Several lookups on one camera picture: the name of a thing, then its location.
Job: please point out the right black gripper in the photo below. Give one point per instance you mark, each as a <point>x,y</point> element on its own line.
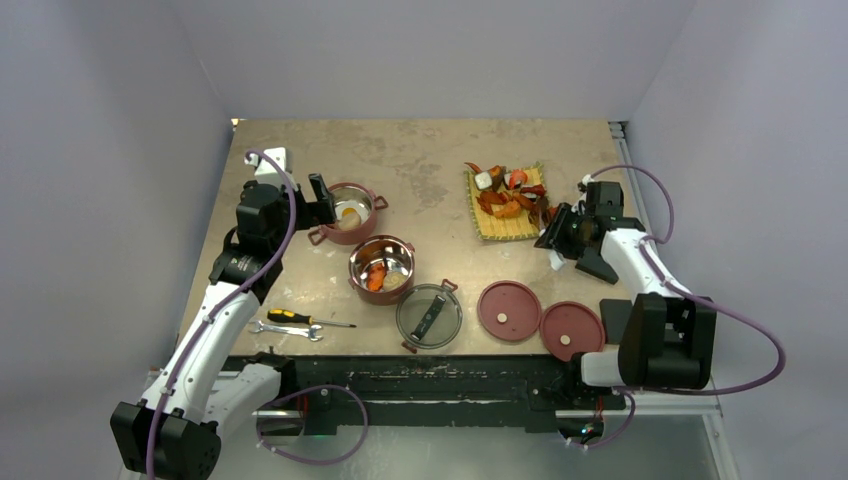
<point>555,237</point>

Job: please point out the fried egg toy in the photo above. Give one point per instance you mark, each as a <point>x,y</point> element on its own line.
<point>348,209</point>

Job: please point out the metal serving tongs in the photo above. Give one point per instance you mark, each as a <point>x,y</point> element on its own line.
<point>556,260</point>

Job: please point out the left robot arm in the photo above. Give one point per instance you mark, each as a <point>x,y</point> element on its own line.
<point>178,427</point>

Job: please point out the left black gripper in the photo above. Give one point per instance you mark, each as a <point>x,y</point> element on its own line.
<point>318,212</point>

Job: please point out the transparent grey pot lid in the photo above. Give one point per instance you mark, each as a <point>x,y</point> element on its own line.
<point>429,316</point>

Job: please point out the silver open-end wrench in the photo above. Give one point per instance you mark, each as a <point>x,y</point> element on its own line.
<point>312,333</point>

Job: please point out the beige bun toy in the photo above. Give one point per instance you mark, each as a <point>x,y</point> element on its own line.
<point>349,221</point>

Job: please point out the right red round lid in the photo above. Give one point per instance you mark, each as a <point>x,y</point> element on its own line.
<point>570,328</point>

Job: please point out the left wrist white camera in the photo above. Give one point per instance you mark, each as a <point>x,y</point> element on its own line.
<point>269,164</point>

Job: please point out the yellow food tray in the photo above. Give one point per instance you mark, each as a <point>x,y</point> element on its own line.
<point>492,229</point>

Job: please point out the orange shrimp toy in pot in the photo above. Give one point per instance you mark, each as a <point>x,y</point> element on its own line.
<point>376,274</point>

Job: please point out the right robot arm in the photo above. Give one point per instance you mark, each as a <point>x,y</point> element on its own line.
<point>668,339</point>

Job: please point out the yellow black screwdriver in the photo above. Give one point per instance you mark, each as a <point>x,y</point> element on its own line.
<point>287,316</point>

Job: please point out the red steel pot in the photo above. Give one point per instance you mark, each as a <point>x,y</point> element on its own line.
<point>371,204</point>
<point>398,256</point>

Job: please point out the left red round lid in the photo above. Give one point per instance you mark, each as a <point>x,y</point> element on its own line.
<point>509,311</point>

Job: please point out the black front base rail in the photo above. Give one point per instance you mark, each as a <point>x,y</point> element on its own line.
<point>535,392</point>

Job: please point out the red round lid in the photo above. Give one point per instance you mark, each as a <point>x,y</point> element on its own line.
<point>509,311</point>
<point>570,328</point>

